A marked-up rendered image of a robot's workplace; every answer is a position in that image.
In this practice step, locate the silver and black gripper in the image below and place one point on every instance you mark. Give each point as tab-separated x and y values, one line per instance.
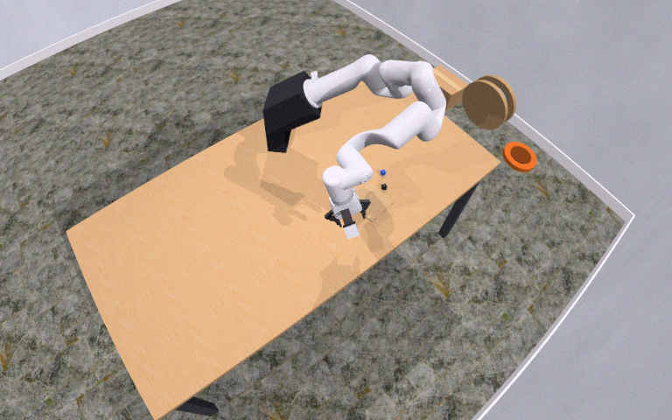
355	206

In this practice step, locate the tan textured square mat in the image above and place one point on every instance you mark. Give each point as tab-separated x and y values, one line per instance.
379	201

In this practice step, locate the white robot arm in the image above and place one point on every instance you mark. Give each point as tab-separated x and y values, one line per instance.
393	79

